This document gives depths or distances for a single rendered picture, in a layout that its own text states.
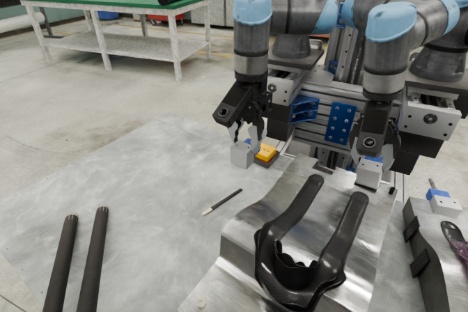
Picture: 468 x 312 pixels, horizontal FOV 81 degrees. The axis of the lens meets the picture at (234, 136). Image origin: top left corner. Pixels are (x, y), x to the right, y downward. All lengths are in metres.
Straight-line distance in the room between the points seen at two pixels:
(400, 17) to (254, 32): 0.25
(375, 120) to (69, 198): 0.80
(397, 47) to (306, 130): 0.72
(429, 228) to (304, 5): 0.57
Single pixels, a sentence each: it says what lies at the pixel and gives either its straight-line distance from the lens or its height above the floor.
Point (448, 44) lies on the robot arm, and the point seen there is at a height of 1.15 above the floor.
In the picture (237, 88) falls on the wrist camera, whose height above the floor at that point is 1.12.
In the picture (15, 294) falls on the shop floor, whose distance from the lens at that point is 1.86.
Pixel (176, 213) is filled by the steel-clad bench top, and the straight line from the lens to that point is 0.77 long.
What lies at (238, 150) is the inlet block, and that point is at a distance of 0.69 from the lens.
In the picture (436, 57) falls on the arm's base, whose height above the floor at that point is 1.10.
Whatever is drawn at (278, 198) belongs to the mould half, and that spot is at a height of 0.88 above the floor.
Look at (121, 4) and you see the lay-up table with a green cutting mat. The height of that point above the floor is 0.88.
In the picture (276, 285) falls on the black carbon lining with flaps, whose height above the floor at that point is 0.87.
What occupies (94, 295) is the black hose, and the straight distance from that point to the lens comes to 0.59.
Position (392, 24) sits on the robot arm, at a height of 1.27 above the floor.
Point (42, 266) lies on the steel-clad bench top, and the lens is 0.79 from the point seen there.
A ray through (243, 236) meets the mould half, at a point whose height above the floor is 0.93.
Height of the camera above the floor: 1.37
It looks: 34 degrees down
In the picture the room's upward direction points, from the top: straight up
